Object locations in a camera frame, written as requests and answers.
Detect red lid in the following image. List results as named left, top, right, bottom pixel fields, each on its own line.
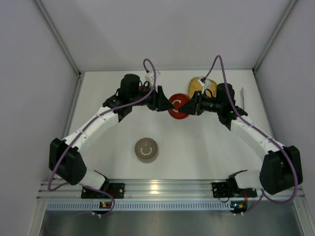
left=168, top=93, right=190, bottom=119

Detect metal tongs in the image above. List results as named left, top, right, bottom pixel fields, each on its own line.
left=240, top=88, right=245, bottom=110

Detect beige lid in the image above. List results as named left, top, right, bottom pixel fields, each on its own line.
left=134, top=138, right=158, bottom=157

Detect beige steel container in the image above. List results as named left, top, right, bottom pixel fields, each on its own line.
left=137, top=156, right=157, bottom=163

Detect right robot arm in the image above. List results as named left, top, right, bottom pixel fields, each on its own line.
left=179, top=83, right=303, bottom=195

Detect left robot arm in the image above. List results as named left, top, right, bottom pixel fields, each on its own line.
left=49, top=70, right=174, bottom=193

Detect yellow bamboo tray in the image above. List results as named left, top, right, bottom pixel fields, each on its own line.
left=187, top=77, right=217, bottom=98

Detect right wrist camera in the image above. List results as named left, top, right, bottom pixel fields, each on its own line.
left=198, top=77, right=211, bottom=92

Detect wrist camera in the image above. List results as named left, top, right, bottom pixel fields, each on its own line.
left=198, top=77, right=211, bottom=92
left=145, top=70, right=160, bottom=86

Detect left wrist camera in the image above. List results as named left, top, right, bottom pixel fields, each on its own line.
left=145, top=70, right=160, bottom=86

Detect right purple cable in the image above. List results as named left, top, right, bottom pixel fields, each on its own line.
left=203, top=55, right=299, bottom=214

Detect purple cable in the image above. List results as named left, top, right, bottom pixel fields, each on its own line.
left=47, top=58, right=158, bottom=217
left=203, top=55, right=299, bottom=214

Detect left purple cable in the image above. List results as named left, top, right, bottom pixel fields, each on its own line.
left=47, top=58, right=158, bottom=217

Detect left frame post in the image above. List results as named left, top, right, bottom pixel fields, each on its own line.
left=33, top=0, right=82, bottom=76

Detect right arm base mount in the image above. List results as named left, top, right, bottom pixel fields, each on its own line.
left=211, top=181, right=257, bottom=199

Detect aluminium front rail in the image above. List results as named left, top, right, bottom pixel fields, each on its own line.
left=36, top=178, right=306, bottom=200

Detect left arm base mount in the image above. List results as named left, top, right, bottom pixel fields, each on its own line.
left=81, top=182, right=125, bottom=199

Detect slotted cable duct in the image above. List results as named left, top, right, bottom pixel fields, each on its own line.
left=46, top=200, right=237, bottom=211

